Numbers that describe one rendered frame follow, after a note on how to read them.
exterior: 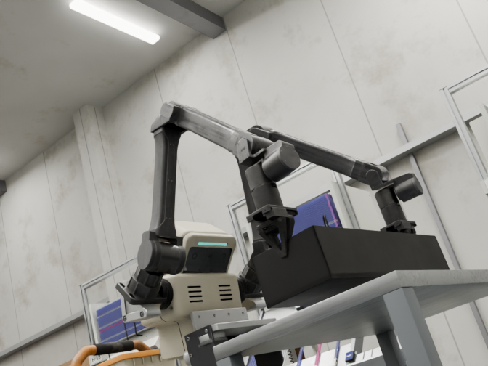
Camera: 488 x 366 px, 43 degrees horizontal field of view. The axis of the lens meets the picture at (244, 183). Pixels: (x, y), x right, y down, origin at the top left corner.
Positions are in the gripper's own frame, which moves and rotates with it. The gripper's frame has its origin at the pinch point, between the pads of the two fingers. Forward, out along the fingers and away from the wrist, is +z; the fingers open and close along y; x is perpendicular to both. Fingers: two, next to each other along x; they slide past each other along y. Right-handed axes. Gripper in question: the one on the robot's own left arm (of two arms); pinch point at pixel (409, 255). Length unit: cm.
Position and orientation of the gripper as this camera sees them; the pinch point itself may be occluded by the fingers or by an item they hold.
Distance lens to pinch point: 176.8
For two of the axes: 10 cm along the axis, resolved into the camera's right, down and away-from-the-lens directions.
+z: 2.9, 8.9, -3.6
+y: 6.5, 0.9, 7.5
